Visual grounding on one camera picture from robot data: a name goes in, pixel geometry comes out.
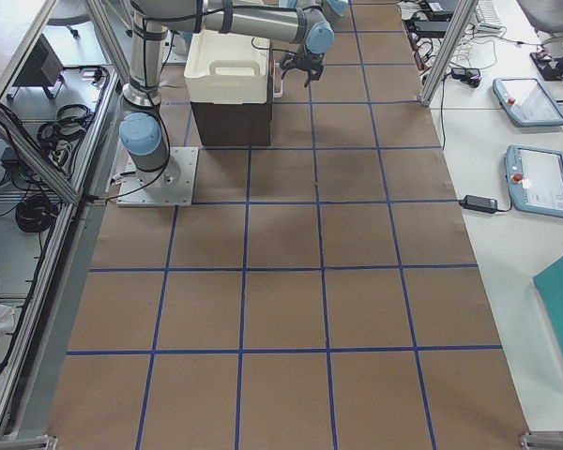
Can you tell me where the upper teach pendant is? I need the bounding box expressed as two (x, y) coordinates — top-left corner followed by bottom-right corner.
(493, 78), (563, 128)

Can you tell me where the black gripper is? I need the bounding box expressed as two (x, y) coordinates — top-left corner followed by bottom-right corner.
(280, 52), (324, 87)

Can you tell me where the white plastic bin top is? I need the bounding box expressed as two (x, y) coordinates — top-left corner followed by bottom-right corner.
(184, 30), (270, 104)

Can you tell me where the aluminium frame post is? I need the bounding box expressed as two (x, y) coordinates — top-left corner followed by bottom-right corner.
(419, 0), (478, 107)

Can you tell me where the black power adapter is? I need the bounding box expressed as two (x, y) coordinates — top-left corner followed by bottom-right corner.
(458, 195), (498, 214)

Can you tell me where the teach pendant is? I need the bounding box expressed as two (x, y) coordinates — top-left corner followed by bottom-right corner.
(493, 78), (563, 128)
(504, 144), (563, 218)

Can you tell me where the dark wooden cabinet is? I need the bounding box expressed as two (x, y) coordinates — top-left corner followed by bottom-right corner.
(190, 102), (272, 147)

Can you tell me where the lower teach pendant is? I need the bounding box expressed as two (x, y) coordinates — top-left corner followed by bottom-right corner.
(504, 144), (563, 218)

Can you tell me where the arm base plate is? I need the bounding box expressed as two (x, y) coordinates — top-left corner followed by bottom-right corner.
(115, 146), (199, 207)

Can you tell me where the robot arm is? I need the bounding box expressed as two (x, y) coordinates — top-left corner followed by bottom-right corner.
(118, 1), (347, 188)

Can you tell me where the wooden drawer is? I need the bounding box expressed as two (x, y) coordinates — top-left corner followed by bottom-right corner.
(273, 61), (283, 99)

